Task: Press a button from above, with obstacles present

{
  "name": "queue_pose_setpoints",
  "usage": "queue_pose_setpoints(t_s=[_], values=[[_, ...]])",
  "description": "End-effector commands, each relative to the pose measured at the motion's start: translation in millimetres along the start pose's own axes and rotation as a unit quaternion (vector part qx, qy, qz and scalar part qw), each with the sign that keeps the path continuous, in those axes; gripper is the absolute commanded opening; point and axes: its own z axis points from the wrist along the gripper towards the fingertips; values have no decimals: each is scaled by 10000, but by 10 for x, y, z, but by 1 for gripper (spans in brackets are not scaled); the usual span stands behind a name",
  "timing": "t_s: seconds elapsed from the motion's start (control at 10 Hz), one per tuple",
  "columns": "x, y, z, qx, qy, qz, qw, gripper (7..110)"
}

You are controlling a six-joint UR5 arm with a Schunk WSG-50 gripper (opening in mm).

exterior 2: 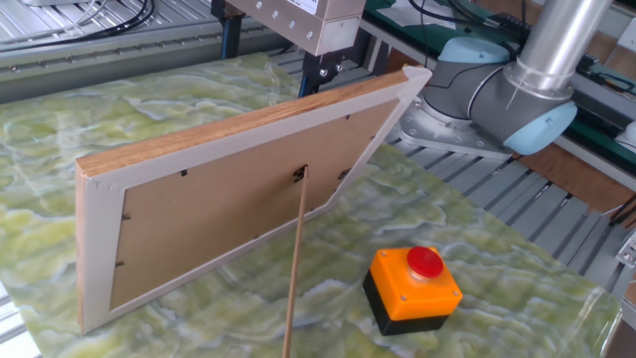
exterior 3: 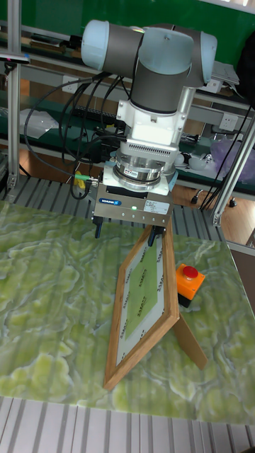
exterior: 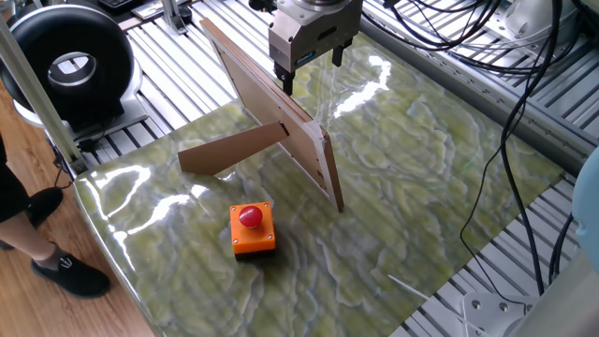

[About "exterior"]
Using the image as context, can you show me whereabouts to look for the silver Schunk gripper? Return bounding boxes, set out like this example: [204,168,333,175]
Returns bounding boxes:
[268,0,364,96]

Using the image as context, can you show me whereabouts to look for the orange box with red button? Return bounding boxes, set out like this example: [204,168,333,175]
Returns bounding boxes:
[228,201,277,261]

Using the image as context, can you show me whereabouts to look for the silver force torque sensor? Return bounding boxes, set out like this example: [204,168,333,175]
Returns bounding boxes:
[289,0,353,14]

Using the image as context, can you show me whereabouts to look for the green marble pattern mat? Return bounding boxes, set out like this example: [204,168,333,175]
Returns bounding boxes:
[72,32,565,337]

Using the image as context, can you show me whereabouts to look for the small metal stand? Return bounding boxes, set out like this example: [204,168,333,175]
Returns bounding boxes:
[160,0,194,37]

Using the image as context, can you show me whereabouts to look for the black keyboard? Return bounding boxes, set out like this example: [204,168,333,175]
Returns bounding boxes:
[96,0,138,11]

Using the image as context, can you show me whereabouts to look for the grey domed device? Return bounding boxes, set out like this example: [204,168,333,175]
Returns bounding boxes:
[504,0,581,47]

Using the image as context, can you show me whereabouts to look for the white zip tie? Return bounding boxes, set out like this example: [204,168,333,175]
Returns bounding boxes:
[387,273,431,301]

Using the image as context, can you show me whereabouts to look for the plain black shoe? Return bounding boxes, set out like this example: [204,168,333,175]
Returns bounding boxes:
[0,186,65,252]

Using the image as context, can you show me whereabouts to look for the black shorts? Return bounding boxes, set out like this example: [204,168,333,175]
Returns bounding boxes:
[0,134,32,225]

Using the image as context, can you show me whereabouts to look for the wooden picture frame with stand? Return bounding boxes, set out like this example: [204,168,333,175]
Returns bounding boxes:
[177,17,345,213]

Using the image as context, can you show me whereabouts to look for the tangled cables behind rail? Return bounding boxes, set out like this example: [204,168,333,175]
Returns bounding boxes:
[363,0,577,77]

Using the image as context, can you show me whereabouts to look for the grey aluminium rail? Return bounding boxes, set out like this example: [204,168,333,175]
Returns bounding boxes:
[358,17,599,177]

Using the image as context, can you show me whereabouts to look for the thin black cable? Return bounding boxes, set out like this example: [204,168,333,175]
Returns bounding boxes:
[460,69,539,310]

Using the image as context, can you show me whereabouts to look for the thick black cable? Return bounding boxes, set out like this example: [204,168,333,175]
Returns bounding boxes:
[499,0,563,297]

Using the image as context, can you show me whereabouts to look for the aluminium profile post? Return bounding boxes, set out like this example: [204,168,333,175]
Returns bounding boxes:
[0,18,88,175]

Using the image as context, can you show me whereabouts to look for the black ring-shaped device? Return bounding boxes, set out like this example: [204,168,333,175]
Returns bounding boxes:
[0,3,144,133]

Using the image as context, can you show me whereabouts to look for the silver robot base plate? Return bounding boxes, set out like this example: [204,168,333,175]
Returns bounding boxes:
[461,291,540,337]

